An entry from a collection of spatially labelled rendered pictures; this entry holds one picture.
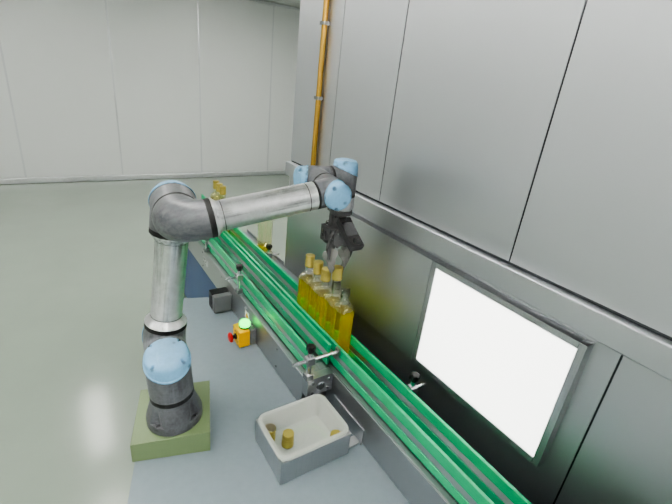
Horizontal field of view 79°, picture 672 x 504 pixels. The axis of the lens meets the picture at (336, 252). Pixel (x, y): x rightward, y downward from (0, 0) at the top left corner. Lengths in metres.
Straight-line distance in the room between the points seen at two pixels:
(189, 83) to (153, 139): 1.01
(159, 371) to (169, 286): 0.22
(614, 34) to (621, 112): 0.14
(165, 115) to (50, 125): 1.48
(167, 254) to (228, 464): 0.60
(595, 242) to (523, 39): 0.45
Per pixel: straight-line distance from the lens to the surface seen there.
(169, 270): 1.18
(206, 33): 7.13
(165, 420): 1.27
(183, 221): 0.99
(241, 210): 1.00
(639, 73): 0.93
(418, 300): 1.24
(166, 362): 1.17
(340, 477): 1.29
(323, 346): 1.39
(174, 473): 1.31
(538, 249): 1.01
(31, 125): 6.90
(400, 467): 1.24
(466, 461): 1.18
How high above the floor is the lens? 1.76
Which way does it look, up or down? 23 degrees down
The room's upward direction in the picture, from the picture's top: 6 degrees clockwise
